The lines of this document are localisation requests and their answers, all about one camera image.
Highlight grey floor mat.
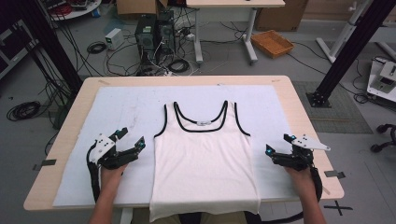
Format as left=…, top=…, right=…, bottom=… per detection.
left=291, top=80, right=374, bottom=135

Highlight black office chair base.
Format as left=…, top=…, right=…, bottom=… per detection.
left=369, top=122, right=396, bottom=154

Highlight pale blue table mat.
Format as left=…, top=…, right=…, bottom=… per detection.
left=52, top=84, right=302, bottom=208

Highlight black tape cross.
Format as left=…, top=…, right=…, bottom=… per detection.
left=323, top=200, right=355, bottom=217

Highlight white table leg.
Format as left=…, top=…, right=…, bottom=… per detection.
left=119, top=207, right=135, bottom=224

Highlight black metal frame post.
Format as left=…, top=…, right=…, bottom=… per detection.
left=11, top=0, right=84, bottom=96
left=305, top=0, right=396, bottom=109

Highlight white metal stand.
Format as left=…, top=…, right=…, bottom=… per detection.
left=315, top=0, right=375, bottom=64

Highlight thick black cable coil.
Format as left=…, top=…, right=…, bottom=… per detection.
left=167, top=58, right=191, bottom=75

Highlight black tape strip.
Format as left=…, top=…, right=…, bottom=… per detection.
left=323, top=170, right=347, bottom=180
left=32, top=159, right=58, bottom=172

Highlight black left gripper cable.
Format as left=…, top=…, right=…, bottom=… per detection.
left=86, top=140, right=103, bottom=203

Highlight round white table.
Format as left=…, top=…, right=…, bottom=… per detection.
left=46, top=0, right=103, bottom=22

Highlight large closed cardboard box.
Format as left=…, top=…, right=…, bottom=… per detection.
left=254, top=0, right=310, bottom=33

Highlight black equipment rack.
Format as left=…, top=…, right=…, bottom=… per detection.
left=0, top=18, right=40, bottom=80

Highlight person's right hand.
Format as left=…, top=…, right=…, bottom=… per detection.
left=284, top=166, right=316, bottom=192

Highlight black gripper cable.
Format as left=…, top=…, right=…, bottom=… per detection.
left=86, top=140, right=103, bottom=203
left=261, top=167, right=323, bottom=224

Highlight person's left hand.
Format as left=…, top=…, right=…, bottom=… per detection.
left=99, top=163, right=129, bottom=188

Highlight white power supply box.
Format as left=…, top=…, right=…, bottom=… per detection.
left=104, top=27, right=125, bottom=51

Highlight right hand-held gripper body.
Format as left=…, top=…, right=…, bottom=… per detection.
left=273, top=133, right=332, bottom=173

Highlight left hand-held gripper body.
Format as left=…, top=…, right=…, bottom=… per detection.
left=89, top=133, right=138, bottom=171

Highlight white machine on base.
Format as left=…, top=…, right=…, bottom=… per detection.
left=366, top=56, right=396, bottom=104

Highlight cardboard box with open flap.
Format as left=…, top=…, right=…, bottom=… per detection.
left=116, top=0, right=169, bottom=17

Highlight orange woven basket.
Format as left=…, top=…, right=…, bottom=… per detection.
left=249, top=29, right=295, bottom=60

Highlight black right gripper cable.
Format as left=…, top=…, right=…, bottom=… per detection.
left=261, top=167, right=323, bottom=224

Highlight white-legged wooden desk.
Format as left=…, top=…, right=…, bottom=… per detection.
left=185, top=0, right=287, bottom=65

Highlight black computer tower with fan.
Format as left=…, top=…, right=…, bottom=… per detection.
left=156, top=10, right=177, bottom=56

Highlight white tank top black trim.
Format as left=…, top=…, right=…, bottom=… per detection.
left=148, top=100, right=262, bottom=223

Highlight person's khaki trousers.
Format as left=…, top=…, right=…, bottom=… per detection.
left=132, top=210, right=250, bottom=224

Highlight large black cable coil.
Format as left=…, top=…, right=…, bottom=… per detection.
left=6, top=100, right=42, bottom=122

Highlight small black cable coil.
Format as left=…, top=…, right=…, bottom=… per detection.
left=86, top=40, right=108, bottom=55

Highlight black computer tower green label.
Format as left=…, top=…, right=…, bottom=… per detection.
left=134, top=15, right=159, bottom=62

